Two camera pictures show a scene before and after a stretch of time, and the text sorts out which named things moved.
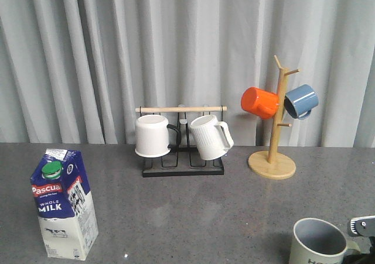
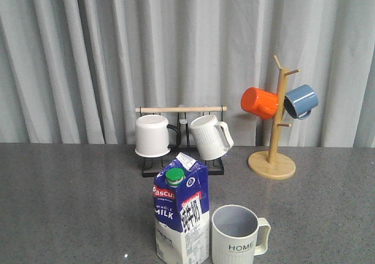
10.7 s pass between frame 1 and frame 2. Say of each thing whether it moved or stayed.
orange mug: stayed
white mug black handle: stayed
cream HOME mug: moved
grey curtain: stayed
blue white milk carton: moved
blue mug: stayed
